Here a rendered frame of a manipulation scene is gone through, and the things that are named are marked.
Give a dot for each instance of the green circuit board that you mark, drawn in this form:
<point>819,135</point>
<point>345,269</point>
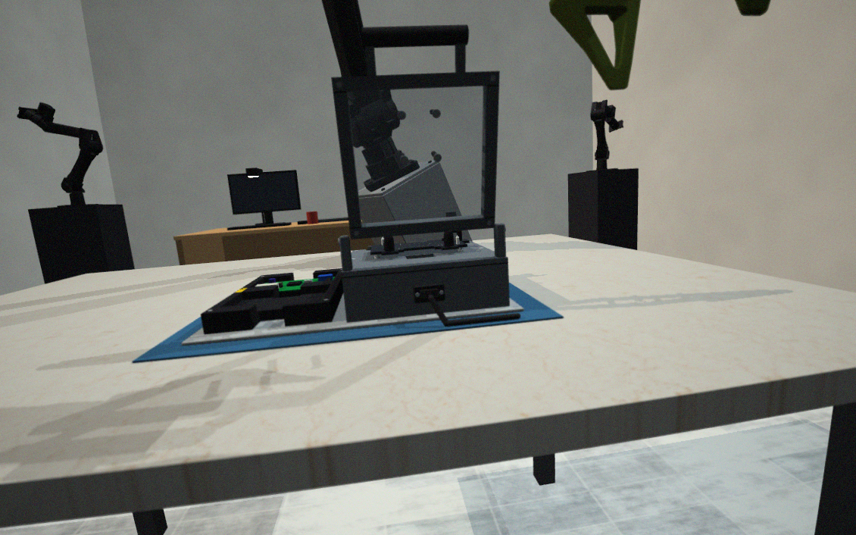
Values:
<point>294,285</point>

